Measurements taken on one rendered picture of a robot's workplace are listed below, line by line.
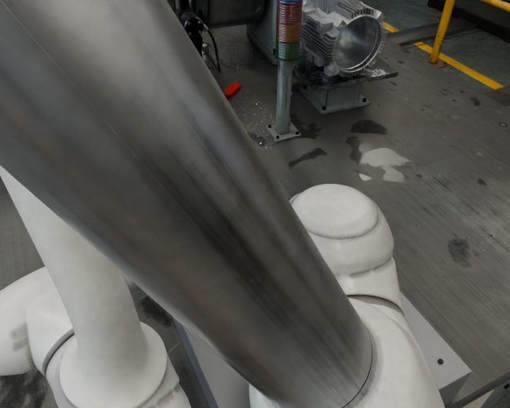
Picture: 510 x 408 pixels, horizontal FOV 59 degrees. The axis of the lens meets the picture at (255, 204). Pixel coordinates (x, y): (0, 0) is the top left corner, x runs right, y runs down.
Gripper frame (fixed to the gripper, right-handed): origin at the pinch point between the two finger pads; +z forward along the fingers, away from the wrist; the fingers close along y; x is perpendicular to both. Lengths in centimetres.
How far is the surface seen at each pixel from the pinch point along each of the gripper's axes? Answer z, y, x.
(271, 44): 74, 43, 51
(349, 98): 72, 13, 30
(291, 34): 42, 31, 12
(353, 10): 64, 31, 9
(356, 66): 69, 19, 20
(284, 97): 44, 20, 26
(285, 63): 43, 26, 19
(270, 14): 74, 51, 45
